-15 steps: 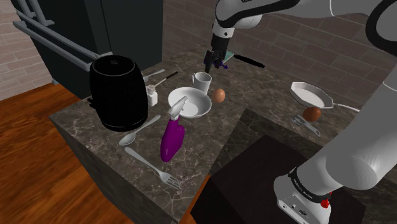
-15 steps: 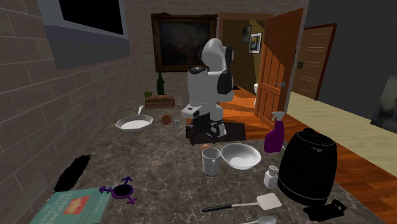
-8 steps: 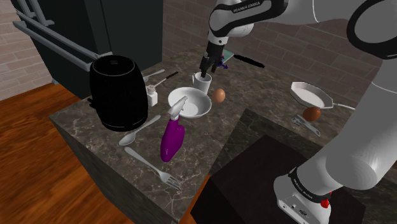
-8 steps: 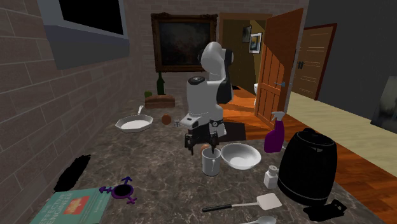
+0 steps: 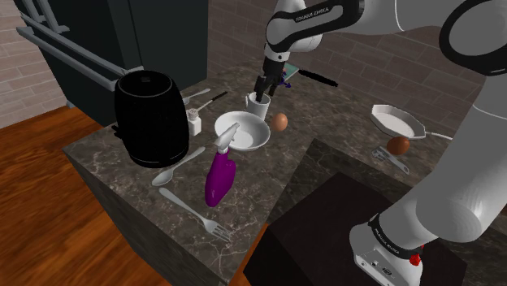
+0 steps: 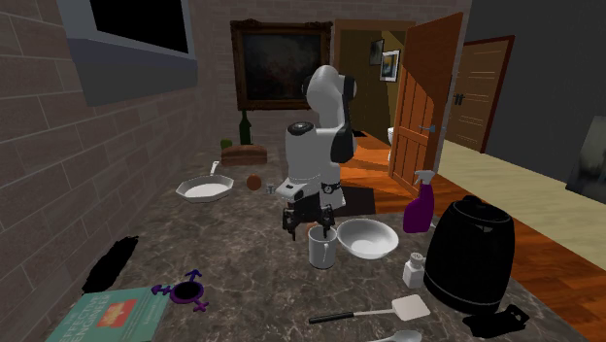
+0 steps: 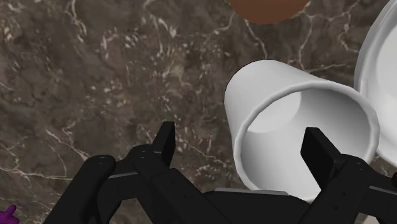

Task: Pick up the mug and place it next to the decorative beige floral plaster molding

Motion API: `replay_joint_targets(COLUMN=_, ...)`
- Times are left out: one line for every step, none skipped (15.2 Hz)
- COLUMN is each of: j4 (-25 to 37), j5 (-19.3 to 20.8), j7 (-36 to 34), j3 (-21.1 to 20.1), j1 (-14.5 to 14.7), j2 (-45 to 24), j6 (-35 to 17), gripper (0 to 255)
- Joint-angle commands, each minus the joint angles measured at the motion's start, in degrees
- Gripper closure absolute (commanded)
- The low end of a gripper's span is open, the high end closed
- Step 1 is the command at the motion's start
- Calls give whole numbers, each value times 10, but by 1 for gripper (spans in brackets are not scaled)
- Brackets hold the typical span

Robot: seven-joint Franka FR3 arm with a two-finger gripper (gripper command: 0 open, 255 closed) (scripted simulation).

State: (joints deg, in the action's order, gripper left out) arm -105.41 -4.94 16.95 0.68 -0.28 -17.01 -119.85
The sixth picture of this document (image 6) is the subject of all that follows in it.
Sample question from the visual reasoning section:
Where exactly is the white spatula with black handle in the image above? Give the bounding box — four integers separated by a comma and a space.
308, 293, 432, 326

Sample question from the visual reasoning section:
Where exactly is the brown bread loaf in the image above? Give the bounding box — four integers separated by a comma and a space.
219, 143, 269, 167

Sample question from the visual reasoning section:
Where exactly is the teal book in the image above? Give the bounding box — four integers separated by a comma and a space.
45, 286, 172, 342

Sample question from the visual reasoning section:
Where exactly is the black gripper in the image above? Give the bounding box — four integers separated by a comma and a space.
282, 190, 336, 242

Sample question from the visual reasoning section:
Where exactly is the dark painting in brown frame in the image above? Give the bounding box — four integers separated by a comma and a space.
229, 17, 334, 113

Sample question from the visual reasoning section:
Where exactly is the purple ring symbol figure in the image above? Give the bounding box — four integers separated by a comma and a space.
151, 268, 210, 313

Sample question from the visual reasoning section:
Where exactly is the white mug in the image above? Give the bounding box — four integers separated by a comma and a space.
308, 225, 339, 271

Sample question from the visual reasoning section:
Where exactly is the white frying pan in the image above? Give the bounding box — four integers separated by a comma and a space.
175, 160, 236, 204

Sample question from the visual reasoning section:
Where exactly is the blue wall picture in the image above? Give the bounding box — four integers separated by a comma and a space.
379, 49, 402, 84

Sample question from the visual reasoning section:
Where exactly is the grey-framed window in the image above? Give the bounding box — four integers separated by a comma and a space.
55, 0, 199, 108

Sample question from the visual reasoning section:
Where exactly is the dark green bottle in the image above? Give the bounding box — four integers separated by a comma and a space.
238, 109, 253, 146

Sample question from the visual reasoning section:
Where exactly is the white bowl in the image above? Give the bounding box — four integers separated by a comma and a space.
336, 218, 400, 260

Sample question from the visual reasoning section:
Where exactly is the grey spoon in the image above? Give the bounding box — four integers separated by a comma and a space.
372, 329, 423, 342

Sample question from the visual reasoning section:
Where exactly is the open orange wooden door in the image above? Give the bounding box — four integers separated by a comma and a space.
388, 11, 465, 198

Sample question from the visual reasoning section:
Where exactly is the black electric kettle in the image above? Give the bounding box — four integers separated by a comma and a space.
422, 194, 517, 317

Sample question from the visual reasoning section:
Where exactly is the closed brown door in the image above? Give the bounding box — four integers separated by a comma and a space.
444, 34, 517, 154

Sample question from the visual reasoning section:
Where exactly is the dark robot stand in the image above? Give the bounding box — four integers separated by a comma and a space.
338, 185, 377, 217

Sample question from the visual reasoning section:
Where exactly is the white salt shaker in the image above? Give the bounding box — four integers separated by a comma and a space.
402, 252, 426, 290

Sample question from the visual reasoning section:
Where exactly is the dark small wall picture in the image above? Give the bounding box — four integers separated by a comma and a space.
369, 38, 386, 66

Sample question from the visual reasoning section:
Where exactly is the dark unframed canvas picture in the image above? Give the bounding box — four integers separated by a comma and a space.
564, 115, 606, 206

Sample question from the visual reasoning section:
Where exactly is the purple spray bottle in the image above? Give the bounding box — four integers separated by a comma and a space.
402, 169, 437, 235

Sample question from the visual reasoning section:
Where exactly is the black flat tag-shaped object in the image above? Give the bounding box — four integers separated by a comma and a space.
462, 303, 530, 339

